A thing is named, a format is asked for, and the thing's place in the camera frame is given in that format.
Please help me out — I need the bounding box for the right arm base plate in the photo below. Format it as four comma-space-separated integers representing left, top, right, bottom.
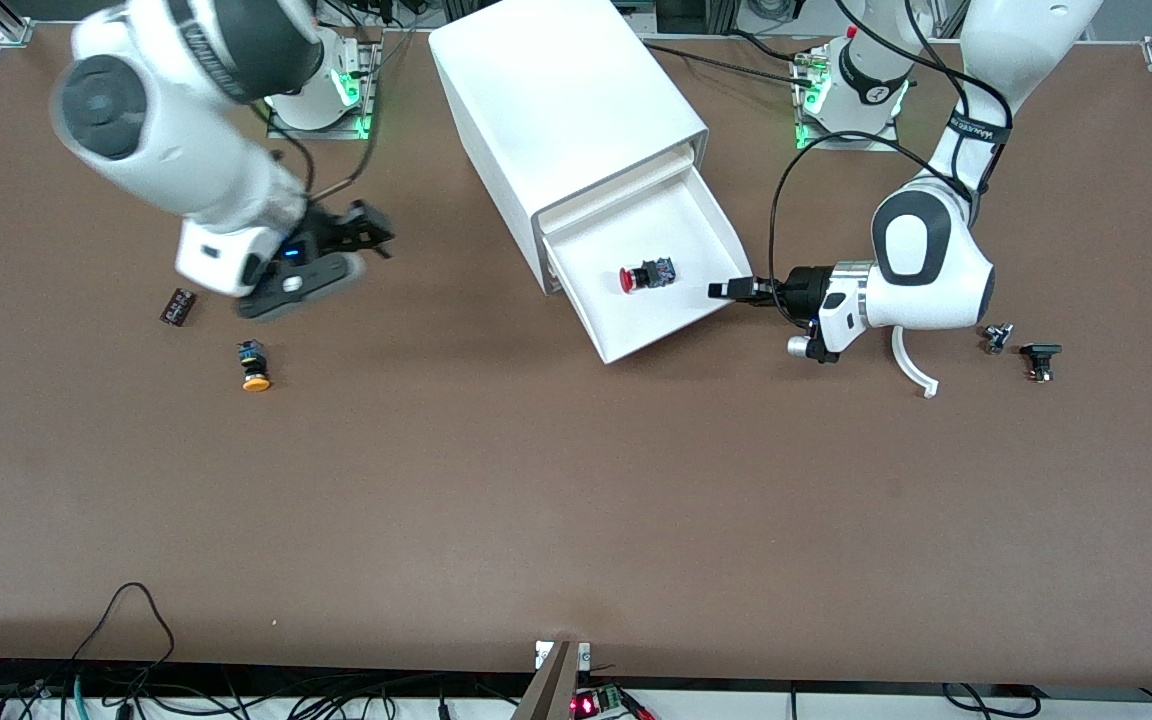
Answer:
266, 40, 382, 141

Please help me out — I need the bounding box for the white curved plastic arc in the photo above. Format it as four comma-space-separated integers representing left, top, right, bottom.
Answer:
891, 325, 940, 399

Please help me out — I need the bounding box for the circuit board with red LED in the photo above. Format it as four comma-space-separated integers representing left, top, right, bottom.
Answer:
571, 685, 652, 720

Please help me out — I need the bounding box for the looped black cable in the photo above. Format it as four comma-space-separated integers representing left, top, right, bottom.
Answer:
71, 583, 177, 691

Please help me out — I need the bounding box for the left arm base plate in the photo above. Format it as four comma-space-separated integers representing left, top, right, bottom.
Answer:
794, 50, 902, 153

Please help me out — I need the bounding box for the red push button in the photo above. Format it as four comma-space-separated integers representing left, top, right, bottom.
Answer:
619, 257, 677, 294

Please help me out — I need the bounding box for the yellow push button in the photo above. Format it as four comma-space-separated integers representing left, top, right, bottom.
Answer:
237, 340, 273, 393

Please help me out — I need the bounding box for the black cable across table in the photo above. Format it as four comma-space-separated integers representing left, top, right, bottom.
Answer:
641, 38, 819, 89

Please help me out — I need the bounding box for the small black switch component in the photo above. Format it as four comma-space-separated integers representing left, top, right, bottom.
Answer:
1020, 343, 1063, 383

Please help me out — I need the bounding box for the metal mounting bracket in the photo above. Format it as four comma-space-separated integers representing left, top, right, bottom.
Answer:
534, 641, 592, 671

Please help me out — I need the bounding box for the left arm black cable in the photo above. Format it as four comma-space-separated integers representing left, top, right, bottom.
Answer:
771, 0, 1015, 327

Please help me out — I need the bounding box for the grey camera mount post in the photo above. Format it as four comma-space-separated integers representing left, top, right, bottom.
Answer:
511, 641, 579, 720

